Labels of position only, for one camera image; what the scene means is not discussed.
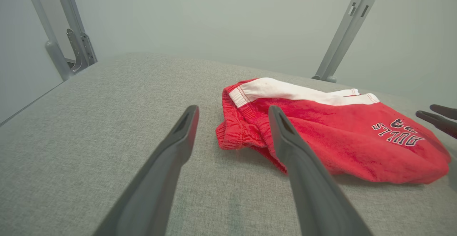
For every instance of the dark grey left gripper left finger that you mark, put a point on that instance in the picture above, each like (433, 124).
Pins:
(153, 186)

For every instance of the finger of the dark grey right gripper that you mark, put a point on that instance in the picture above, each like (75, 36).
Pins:
(448, 111)
(442, 123)

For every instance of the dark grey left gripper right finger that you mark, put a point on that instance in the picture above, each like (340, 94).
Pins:
(310, 193)

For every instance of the red white Bulls shorts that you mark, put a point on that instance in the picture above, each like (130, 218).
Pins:
(350, 146)

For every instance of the grey fabric sofa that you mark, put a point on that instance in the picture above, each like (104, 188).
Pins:
(107, 104)

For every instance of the grey slotted metal frame post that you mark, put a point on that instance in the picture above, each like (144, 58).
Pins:
(344, 32)

